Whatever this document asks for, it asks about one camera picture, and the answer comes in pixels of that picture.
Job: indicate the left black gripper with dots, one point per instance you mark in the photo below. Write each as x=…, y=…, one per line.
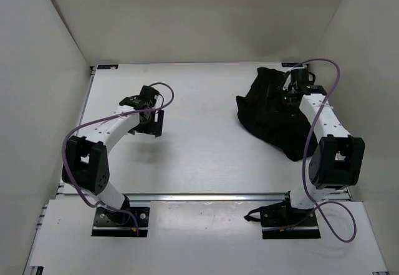
x=156, y=126

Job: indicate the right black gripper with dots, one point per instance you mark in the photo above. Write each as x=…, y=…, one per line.
x=288, y=91

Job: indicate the black pleated skirt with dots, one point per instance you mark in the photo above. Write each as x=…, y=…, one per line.
x=262, y=113

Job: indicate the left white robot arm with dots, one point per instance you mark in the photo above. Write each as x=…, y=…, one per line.
x=87, y=167

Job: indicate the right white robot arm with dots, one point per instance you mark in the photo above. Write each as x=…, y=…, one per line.
x=332, y=156

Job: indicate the right table label sticker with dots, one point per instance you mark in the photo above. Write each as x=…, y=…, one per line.
x=292, y=65

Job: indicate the table label sticker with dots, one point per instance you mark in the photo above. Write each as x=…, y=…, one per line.
x=107, y=66
x=292, y=65

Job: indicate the left table label sticker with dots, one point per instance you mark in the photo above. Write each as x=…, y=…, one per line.
x=107, y=66

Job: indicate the aluminium rail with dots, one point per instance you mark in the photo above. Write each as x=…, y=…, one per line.
x=208, y=197

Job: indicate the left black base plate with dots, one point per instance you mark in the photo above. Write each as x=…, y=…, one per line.
x=110, y=224

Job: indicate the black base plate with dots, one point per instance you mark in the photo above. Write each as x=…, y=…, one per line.
x=110, y=224
x=282, y=221

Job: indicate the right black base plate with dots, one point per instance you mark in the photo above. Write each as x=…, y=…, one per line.
x=282, y=221

